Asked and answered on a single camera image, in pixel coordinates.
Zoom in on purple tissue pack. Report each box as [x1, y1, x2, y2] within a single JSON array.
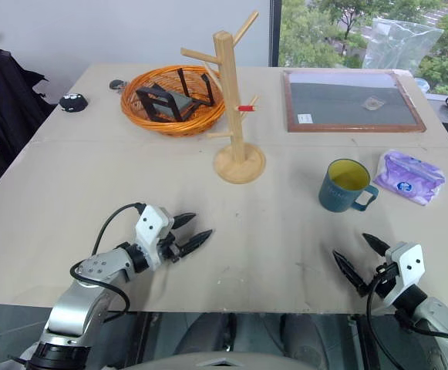
[[372, 149, 446, 207]]

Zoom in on wooden framed grey board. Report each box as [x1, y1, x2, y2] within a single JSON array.
[[282, 69, 428, 134]]

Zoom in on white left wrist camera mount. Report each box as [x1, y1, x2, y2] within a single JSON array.
[[134, 205, 176, 271]]

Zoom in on teal mug yellow inside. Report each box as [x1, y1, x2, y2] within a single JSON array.
[[318, 158, 380, 214]]

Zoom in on clear plastic bag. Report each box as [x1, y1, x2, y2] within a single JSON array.
[[362, 16, 445, 78]]

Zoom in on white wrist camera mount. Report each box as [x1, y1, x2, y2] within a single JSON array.
[[384, 241, 426, 306], [134, 205, 176, 271]]

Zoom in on grey rounded robot torso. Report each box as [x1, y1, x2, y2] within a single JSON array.
[[121, 349, 327, 370]]

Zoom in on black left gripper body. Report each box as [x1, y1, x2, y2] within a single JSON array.
[[155, 227, 183, 267]]

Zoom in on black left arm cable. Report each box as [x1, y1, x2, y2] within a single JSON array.
[[70, 203, 147, 314]]

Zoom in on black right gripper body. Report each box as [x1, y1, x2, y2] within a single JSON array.
[[362, 261, 399, 300]]

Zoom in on black table frame bar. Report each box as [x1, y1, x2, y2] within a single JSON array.
[[347, 314, 368, 370], [129, 311, 160, 369]]

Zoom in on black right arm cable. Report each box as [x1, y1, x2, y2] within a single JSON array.
[[365, 265, 448, 370]]

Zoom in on dark window frame post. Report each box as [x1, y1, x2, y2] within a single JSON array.
[[267, 0, 283, 68]]

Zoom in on black round pouch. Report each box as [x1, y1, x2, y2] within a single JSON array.
[[59, 92, 89, 114]]

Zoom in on black frame with grey panel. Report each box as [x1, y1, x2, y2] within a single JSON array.
[[135, 86, 192, 124]]

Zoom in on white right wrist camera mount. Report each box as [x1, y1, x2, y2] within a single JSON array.
[[384, 241, 426, 306]]

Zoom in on small clear packet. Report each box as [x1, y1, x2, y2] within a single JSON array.
[[363, 96, 385, 112]]

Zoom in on black jacket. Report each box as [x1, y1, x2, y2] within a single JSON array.
[[0, 48, 56, 187]]

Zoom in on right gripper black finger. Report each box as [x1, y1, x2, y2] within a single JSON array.
[[332, 250, 368, 298], [362, 233, 390, 257]]

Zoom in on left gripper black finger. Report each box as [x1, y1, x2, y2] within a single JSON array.
[[176, 229, 214, 259], [172, 212, 198, 230]]

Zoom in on wooden mug tree stand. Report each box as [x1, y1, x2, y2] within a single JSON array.
[[180, 10, 267, 185]]

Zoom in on black wire stand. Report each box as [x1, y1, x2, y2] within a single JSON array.
[[177, 68, 216, 113]]

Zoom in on orange woven basket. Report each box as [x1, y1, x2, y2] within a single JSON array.
[[120, 65, 227, 137]]

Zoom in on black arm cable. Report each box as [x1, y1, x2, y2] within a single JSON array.
[[70, 203, 147, 314], [365, 265, 448, 370]]

